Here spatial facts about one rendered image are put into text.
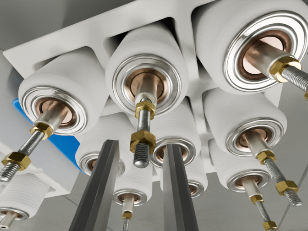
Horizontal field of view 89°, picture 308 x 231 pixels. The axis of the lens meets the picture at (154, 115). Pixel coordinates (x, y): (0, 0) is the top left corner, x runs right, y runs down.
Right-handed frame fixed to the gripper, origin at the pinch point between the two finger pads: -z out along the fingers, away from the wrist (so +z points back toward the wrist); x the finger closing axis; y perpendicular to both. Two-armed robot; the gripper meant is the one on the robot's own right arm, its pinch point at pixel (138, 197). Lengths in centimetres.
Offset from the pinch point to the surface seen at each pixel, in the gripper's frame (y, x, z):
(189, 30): -4.9, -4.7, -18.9
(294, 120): 20, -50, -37
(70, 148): 31.5, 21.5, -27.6
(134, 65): -2.4, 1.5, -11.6
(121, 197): 26.7, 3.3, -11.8
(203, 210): 94, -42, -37
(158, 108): 2.5, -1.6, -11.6
